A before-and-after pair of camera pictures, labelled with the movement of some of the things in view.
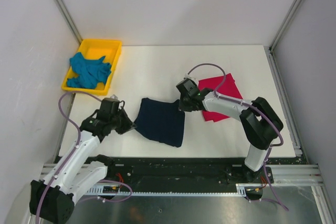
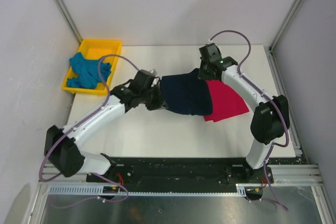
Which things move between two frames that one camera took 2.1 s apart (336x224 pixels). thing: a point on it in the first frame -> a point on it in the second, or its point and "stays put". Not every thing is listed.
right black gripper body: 185,105 -> 204,73
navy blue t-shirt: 163,122 -> 186,93
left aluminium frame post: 61,5 stays put
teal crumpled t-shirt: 88,73 stays put
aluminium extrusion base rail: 296,174 stays put
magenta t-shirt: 229,89 stays put
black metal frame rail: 181,170 stays put
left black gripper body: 120,122 -> 151,98
